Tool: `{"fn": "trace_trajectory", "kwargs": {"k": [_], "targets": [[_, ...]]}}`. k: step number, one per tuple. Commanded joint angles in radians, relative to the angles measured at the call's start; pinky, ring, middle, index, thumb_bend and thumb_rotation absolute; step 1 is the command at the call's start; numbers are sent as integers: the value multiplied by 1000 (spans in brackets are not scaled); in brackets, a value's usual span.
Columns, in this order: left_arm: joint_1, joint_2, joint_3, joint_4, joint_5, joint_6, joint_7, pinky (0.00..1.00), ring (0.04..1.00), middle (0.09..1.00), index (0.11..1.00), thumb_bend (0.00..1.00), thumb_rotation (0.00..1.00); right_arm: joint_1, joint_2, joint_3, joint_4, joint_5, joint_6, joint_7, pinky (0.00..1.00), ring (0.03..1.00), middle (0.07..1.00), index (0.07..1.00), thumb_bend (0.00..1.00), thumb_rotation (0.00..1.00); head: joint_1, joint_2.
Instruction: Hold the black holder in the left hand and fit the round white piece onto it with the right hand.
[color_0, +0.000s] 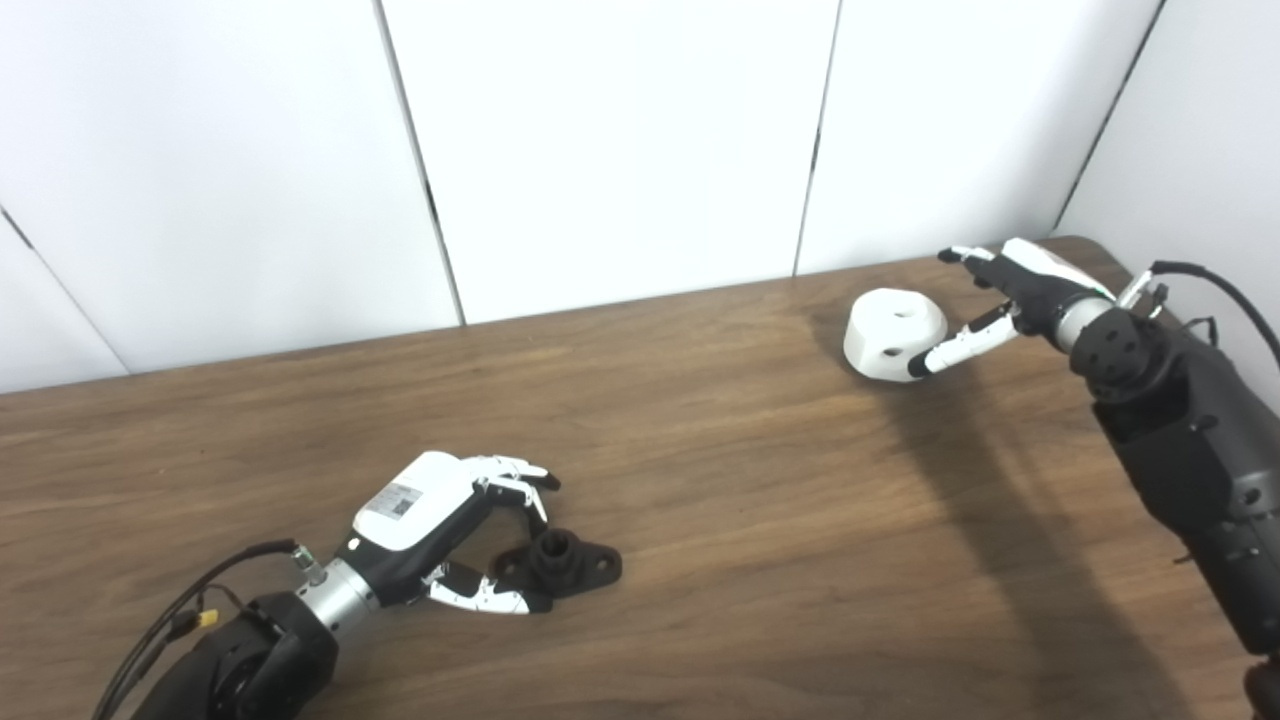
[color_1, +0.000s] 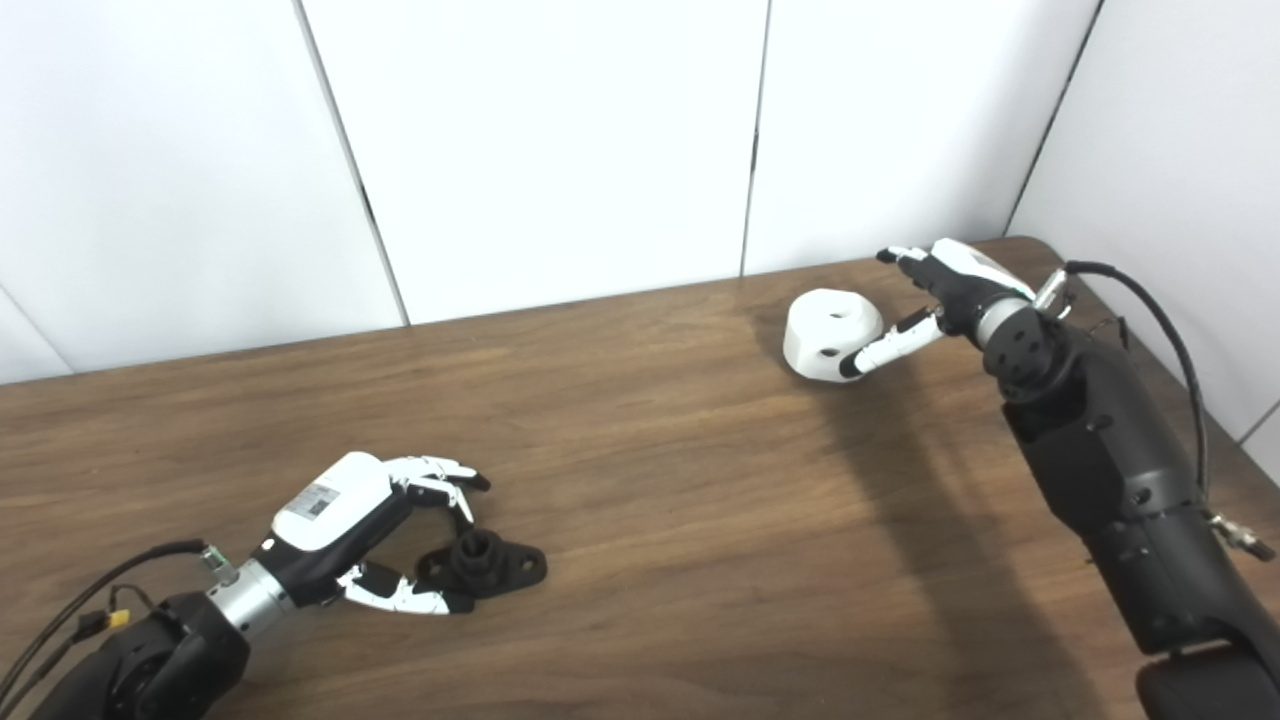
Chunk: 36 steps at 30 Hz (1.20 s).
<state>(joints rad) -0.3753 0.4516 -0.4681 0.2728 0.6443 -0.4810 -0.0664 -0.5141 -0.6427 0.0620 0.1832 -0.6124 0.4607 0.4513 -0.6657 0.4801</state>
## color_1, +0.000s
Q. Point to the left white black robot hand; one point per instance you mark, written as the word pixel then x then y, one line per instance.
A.
pixel 330 500

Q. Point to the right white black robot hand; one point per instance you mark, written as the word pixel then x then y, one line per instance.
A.
pixel 965 280

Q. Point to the round white piece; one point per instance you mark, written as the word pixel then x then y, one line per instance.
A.
pixel 810 340

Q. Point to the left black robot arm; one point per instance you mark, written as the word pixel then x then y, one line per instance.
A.
pixel 170 660

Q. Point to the black flanged holder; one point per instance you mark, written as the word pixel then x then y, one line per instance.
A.
pixel 510 570

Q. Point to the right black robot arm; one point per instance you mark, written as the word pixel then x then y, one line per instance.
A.
pixel 1100 450

